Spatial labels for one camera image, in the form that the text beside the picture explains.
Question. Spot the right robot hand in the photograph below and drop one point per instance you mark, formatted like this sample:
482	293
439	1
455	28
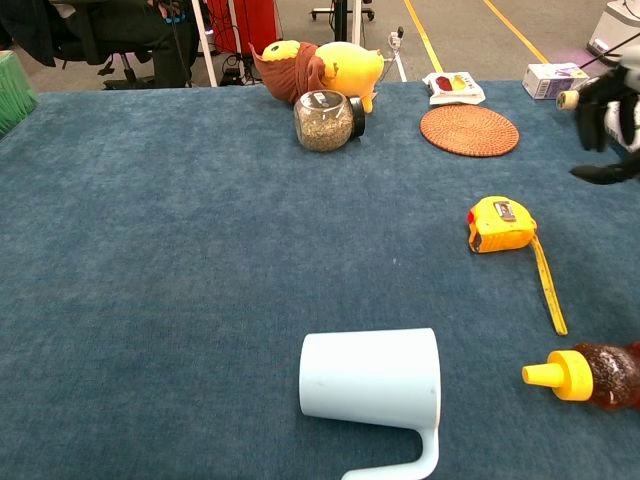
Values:
592	125

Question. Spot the yellow tape measure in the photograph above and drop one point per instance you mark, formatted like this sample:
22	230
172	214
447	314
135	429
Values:
500	225

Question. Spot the dark soy sauce bottle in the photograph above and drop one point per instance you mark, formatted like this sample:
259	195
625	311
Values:
567	100

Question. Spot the white purple carton box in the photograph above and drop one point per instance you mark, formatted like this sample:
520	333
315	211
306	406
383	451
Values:
550	80

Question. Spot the white machine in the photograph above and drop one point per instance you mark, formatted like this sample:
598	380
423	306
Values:
612	30

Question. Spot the round woven brown coaster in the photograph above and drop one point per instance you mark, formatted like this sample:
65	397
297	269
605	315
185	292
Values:
470	131

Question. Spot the white snack packet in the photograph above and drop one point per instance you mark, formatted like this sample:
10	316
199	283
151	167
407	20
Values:
457	85

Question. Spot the yellow plush toy brown hood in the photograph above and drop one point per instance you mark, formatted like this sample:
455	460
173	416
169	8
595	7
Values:
350	65

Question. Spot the honey bottle with yellow cap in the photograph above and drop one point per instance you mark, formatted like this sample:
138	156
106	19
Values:
610	375

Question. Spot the glass seed jar black lid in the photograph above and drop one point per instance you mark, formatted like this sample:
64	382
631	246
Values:
322	125

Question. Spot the black rolling stand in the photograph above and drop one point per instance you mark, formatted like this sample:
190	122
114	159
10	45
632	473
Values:
342	7

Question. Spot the light blue plastic mug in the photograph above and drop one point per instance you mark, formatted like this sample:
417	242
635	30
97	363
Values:
370	375

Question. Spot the red cabinet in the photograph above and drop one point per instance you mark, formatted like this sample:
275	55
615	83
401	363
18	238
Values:
250	20

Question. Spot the black power strip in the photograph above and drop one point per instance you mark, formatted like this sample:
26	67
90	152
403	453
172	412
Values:
230	77

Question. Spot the blue table cloth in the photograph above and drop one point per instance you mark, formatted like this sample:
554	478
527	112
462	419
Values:
200	250

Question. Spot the black office chair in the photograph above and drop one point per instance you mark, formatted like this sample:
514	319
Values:
127	70

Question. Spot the seated person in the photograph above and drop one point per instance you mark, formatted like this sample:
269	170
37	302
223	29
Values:
125	25

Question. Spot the green sachet box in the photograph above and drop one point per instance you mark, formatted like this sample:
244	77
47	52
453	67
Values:
12	90

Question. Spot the white frame pole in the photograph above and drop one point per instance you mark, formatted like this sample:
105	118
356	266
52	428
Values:
356	20
205	45

